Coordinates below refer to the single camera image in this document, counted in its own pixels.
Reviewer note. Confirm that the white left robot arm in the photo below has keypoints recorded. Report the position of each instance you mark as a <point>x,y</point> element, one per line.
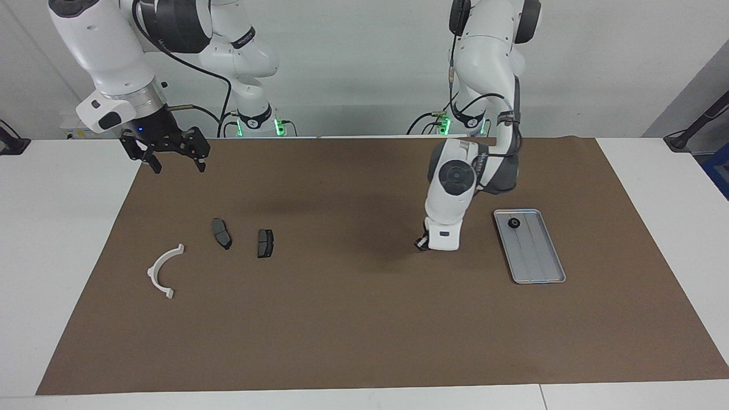
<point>450,210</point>

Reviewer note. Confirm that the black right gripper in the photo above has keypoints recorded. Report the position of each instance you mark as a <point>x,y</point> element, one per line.
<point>156,134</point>

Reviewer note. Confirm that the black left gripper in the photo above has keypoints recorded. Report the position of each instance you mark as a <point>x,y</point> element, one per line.
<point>425,228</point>

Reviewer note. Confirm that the white wall socket box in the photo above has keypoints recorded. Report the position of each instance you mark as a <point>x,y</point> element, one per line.
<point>71,128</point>

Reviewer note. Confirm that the black angled stand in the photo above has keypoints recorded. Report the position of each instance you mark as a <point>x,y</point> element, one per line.
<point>683,139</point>

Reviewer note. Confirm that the black table clamp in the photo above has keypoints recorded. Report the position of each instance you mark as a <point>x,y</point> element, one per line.
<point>11,145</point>

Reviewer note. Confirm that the brown table mat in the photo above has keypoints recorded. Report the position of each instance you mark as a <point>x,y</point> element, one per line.
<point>370,330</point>

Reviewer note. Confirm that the blue crate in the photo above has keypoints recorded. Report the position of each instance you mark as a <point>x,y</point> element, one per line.
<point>719,171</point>

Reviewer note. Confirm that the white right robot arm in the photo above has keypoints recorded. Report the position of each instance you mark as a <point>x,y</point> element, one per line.
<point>108,57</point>

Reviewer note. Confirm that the curved dark brake pad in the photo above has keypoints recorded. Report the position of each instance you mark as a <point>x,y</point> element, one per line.
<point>222,234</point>

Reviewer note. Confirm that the rectangular dark brake pad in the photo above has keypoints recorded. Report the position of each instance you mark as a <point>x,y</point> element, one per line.
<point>265,244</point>

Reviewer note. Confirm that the silver metal tray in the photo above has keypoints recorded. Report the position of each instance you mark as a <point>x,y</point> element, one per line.
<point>532,256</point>

